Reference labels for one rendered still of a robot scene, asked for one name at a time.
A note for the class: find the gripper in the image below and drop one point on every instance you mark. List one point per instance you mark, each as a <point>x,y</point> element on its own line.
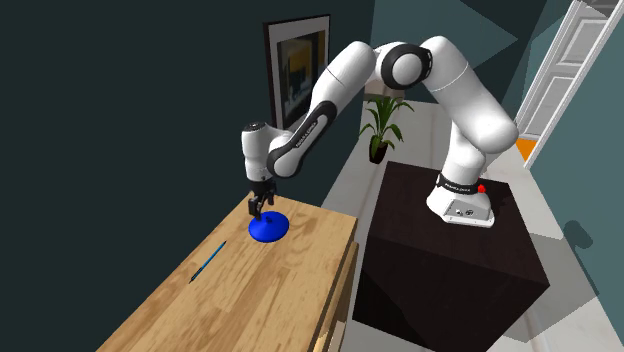
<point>263,186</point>

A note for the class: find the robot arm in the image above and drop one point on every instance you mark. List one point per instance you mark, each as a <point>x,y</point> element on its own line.
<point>458,97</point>

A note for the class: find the blue dome-shaped object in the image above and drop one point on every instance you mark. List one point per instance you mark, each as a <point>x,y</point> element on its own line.
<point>270,228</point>

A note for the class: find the blue pen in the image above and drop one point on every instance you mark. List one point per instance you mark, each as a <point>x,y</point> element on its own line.
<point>207,262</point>

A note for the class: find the wooden chest of drawers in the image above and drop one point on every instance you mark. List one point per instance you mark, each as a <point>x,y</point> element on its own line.
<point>244,292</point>

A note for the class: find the green potted plant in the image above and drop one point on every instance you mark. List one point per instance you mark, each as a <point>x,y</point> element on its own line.
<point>382,128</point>

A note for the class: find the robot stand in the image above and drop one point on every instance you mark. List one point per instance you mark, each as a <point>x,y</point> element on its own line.
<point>438,273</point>

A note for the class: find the white panelled door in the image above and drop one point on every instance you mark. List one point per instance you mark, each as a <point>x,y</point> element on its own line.
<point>560,73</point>

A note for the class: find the framed wall picture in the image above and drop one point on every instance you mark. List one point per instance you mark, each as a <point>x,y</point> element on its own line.
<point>297,68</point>

